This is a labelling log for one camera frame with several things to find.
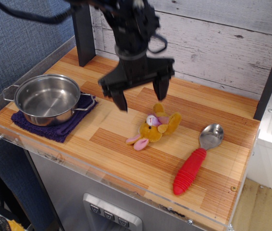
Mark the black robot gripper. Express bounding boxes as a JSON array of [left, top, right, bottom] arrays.
[[98, 55, 174, 112]]

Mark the yellow object at corner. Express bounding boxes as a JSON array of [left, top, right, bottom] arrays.
[[7, 220, 26, 231]]

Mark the clear acrylic edge guard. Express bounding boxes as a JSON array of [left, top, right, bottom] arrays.
[[0, 111, 260, 231]]

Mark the purple folded cloth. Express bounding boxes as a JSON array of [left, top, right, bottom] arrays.
[[11, 95, 98, 143]]

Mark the stainless steel pot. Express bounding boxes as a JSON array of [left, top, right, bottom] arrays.
[[2, 74, 95, 127]]

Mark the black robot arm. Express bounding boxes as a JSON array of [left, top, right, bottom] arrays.
[[69, 0, 174, 111]]

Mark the yellow plush bunny toy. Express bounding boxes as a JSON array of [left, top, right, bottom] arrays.
[[125, 103, 182, 151]]

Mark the silver toy fridge front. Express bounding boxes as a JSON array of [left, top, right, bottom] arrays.
[[29, 152, 200, 231]]

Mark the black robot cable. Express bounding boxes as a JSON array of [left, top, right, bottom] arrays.
[[0, 0, 75, 25]]

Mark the red handled metal scoop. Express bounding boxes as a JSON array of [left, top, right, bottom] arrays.
[[173, 124, 224, 195]]

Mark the silver dispenser button panel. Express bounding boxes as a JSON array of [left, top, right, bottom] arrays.
[[83, 193, 143, 231]]

